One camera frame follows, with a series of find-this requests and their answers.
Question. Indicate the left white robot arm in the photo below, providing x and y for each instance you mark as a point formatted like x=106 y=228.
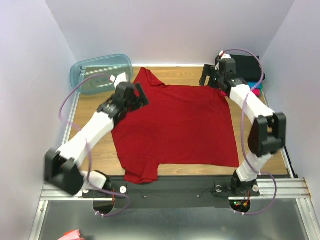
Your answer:
x=62 y=166

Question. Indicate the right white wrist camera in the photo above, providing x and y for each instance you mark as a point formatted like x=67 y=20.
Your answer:
x=223 y=55

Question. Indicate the red t-shirt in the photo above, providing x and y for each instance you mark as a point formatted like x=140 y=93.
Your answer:
x=180 y=125

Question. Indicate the pink object at bottom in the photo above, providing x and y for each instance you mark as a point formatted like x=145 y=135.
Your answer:
x=72 y=235

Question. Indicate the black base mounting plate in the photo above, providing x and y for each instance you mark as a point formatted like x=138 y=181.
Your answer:
x=189 y=191

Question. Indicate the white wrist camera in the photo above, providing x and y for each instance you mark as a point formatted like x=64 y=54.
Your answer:
x=121 y=78
x=223 y=55

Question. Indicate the blue translucent plastic bin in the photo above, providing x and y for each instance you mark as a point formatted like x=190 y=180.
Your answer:
x=98 y=73

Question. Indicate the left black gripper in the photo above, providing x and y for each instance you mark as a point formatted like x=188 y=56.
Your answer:
x=140 y=101

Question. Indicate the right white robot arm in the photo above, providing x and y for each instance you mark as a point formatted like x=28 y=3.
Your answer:
x=268 y=128

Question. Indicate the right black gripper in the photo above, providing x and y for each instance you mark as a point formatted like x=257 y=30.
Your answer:
x=210 y=75

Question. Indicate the folded blue t-shirt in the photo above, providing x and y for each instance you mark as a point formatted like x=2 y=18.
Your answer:
x=253 y=85

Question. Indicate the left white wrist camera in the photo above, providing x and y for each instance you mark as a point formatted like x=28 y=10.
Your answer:
x=121 y=78

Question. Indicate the folded pink t-shirt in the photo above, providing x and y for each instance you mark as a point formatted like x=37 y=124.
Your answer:
x=257 y=92

